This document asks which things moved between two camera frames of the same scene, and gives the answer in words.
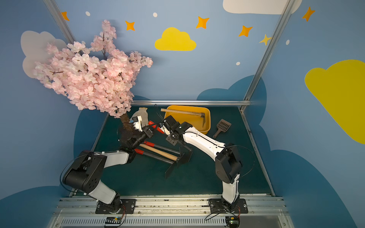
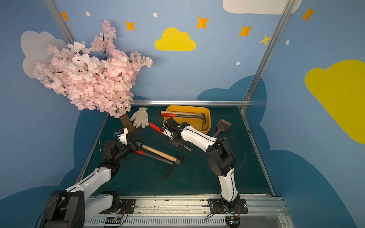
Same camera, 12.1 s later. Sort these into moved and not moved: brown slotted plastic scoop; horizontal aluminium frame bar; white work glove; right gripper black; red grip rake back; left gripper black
Moved: red grip rake back; left gripper black
Not moved: horizontal aluminium frame bar; right gripper black; brown slotted plastic scoop; white work glove
